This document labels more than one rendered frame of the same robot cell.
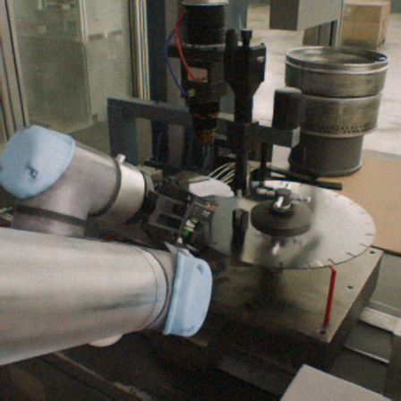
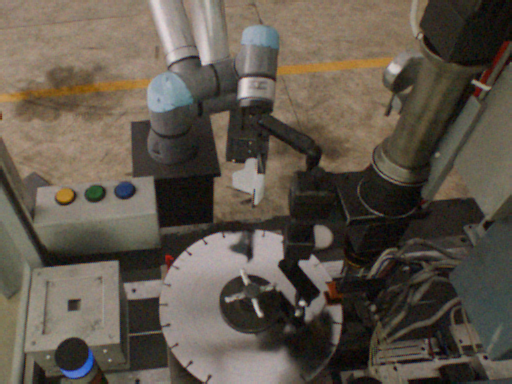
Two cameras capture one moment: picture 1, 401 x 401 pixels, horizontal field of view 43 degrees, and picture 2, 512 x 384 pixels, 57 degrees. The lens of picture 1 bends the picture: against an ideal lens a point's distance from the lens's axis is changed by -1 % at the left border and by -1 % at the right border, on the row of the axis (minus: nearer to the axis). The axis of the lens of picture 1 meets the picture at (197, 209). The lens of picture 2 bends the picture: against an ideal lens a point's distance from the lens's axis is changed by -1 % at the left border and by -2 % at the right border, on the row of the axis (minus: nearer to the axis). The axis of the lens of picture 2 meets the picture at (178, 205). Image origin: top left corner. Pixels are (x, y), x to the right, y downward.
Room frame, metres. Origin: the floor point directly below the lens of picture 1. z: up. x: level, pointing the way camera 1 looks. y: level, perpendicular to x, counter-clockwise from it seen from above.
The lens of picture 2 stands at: (1.06, -0.45, 1.74)
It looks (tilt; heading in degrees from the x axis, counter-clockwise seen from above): 53 degrees down; 146
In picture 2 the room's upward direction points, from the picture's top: 5 degrees counter-clockwise
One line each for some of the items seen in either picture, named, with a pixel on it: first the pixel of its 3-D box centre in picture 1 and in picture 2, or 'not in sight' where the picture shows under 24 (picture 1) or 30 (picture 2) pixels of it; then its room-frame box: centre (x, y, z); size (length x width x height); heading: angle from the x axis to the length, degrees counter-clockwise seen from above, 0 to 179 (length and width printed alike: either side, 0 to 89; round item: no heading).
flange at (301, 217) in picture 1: (281, 211); (250, 300); (0.82, -0.15, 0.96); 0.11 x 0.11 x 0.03
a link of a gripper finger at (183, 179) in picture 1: (184, 189); (260, 158); (0.65, 0.02, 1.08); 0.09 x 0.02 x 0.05; 134
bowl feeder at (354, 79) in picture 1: (329, 113); not in sight; (1.56, -0.42, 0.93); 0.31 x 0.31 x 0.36
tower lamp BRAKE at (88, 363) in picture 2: not in sight; (74, 357); (0.79, -0.45, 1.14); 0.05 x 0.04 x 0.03; 147
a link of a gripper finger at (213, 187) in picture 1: (217, 191); (248, 179); (0.67, -0.03, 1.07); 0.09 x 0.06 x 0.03; 134
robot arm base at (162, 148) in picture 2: not in sight; (172, 133); (0.24, 0.10, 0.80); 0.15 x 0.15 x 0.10
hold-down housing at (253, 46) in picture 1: (243, 93); (305, 216); (0.84, -0.08, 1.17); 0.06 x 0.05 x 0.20; 48
